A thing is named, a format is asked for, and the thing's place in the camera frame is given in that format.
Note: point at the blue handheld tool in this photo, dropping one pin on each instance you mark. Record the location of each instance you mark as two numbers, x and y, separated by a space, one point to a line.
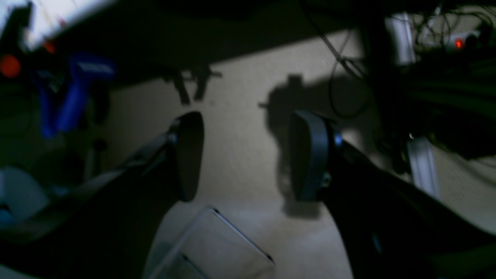
83 70

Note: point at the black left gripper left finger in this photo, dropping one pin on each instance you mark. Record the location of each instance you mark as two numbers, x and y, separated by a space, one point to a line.
105 228

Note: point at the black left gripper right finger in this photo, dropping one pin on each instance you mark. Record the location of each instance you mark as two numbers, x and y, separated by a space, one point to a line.
390 228

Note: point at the white power strip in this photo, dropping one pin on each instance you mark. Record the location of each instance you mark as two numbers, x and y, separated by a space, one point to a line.
451 42

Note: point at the clear plastic box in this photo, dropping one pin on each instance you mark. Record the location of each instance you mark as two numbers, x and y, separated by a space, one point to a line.
209 247

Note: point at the aluminium frame post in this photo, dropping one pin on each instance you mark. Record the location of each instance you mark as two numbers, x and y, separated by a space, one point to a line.
419 153

